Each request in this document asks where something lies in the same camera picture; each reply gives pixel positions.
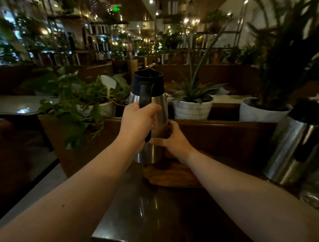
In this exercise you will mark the person's left hand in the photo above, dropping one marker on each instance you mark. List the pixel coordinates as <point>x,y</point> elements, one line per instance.
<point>135,122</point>

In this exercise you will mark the person's right hand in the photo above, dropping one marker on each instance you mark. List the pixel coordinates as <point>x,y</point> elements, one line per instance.
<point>178,144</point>

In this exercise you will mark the person's right thumb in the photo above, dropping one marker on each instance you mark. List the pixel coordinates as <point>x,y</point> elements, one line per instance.
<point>158,142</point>

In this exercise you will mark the person's left thumb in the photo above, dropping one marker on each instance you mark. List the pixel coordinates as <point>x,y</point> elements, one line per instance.
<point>154,108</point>

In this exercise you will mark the steel jug with black lid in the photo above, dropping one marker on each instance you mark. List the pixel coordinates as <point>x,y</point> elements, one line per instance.
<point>159,104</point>

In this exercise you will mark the person's right forearm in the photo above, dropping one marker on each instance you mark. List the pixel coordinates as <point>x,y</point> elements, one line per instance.
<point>249,199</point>

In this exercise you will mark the person's left forearm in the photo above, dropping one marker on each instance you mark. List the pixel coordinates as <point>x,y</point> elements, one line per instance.
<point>74,197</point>

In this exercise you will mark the wooden serving board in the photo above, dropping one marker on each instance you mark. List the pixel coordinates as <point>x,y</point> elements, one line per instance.
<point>172,174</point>

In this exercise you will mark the white ribbed plant pot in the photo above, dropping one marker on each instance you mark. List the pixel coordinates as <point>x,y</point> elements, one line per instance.
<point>193,109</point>

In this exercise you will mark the spiky green plant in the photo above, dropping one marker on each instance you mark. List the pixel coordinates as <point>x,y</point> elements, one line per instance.
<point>192,89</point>

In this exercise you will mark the wooden booth partition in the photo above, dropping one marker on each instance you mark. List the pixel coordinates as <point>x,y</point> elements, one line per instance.
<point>224,137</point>

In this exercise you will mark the wooden bench back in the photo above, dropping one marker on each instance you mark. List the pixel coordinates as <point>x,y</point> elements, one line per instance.
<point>224,77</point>

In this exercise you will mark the leafy pothos plant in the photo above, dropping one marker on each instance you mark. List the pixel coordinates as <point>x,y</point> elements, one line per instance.
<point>72,99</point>

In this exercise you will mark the wooden plant shelf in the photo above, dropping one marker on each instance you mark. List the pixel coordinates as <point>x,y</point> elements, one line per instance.
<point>82,53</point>

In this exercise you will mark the smooth white plant pot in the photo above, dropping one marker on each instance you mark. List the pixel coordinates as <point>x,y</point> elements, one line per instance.
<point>259,114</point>

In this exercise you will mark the green exit sign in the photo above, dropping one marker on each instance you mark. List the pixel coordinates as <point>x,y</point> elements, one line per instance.
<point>116,9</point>

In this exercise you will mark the large steel thermos jug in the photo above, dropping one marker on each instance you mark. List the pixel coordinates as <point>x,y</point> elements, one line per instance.
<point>286,149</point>

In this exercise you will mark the pale marble table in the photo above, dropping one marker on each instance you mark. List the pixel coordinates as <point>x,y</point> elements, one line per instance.
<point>22,104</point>

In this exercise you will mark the tall fern plant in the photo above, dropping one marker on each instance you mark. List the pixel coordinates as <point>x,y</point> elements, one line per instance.
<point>281,62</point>

